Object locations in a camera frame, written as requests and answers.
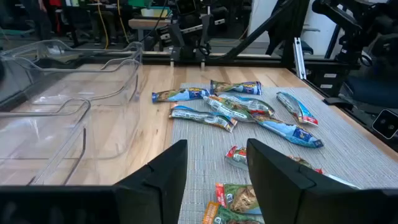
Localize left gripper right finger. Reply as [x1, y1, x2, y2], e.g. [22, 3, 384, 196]
[246, 138, 363, 224]

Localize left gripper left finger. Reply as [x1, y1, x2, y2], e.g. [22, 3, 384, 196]
[114, 139, 188, 224]

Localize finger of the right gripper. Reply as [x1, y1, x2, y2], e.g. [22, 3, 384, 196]
[169, 22, 185, 62]
[198, 14, 213, 57]

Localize purple-ended granola bar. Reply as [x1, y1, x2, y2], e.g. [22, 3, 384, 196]
[151, 87, 211, 104]
[252, 113, 325, 149]
[210, 80, 262, 96]

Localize light blue granola bar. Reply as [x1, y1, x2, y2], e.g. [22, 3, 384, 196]
[169, 104, 238, 133]

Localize wooden workbench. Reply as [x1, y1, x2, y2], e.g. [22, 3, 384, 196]
[128, 17, 172, 41]

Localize grey woven placemat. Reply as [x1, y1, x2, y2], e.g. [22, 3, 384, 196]
[170, 82, 398, 224]

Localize clear plastic bin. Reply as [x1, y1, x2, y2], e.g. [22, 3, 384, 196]
[0, 39, 144, 94]
[0, 58, 147, 161]
[0, 96, 91, 187]

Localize black box white labels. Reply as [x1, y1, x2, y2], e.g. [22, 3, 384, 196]
[306, 60, 348, 97]

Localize dark blue seat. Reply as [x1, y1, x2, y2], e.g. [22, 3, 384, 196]
[343, 76, 398, 110]

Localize person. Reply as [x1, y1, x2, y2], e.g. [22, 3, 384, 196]
[18, 0, 55, 41]

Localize black neighbouring station robot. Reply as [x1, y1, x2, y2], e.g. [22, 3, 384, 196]
[312, 0, 398, 67]

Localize yellow cable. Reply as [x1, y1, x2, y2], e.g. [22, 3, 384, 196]
[96, 0, 109, 50]
[116, 0, 130, 44]

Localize silver aluminium extrusion post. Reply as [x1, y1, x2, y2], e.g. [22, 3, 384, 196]
[292, 37, 307, 80]

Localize small black camera box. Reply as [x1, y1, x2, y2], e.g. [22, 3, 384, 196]
[371, 108, 398, 140]

